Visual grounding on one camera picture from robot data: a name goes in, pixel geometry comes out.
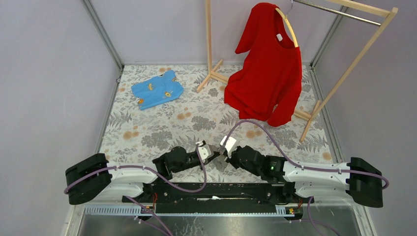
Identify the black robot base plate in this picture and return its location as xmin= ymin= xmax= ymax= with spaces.
xmin=122 ymin=182 xmax=309 ymax=216

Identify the wooden clothes rack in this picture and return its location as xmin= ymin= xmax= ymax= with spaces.
xmin=196 ymin=0 xmax=398 ymax=143

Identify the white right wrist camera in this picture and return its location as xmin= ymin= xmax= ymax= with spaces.
xmin=219 ymin=136 xmax=238 ymax=157

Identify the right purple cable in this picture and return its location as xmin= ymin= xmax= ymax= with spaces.
xmin=223 ymin=119 xmax=390 ymax=190

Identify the wooden clothes hanger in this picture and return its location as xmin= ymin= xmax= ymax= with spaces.
xmin=275 ymin=7 xmax=299 ymax=48

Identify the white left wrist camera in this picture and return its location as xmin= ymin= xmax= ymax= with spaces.
xmin=196 ymin=141 xmax=215 ymax=165

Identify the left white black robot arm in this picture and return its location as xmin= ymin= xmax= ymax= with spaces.
xmin=64 ymin=144 xmax=221 ymax=205

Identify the blue child t-shirt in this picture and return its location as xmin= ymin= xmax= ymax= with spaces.
xmin=131 ymin=70 xmax=184 ymax=111

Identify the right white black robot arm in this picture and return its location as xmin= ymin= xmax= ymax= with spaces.
xmin=223 ymin=146 xmax=384 ymax=208

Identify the red long sleeve shirt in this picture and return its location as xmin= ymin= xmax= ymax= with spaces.
xmin=224 ymin=2 xmax=302 ymax=127

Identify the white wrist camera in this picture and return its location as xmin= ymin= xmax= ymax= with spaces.
xmin=196 ymin=141 xmax=215 ymax=165
xmin=219 ymin=136 xmax=238 ymax=157

